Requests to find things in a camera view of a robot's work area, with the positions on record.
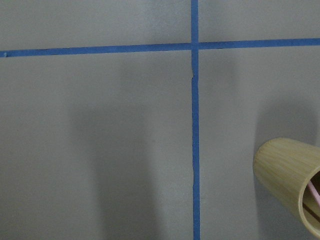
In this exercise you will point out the pink chopstick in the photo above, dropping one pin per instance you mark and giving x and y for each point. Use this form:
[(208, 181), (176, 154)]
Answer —
[(314, 192)]

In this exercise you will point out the tan wooden cup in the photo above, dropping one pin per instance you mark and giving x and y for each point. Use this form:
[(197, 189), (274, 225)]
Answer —
[(284, 167)]

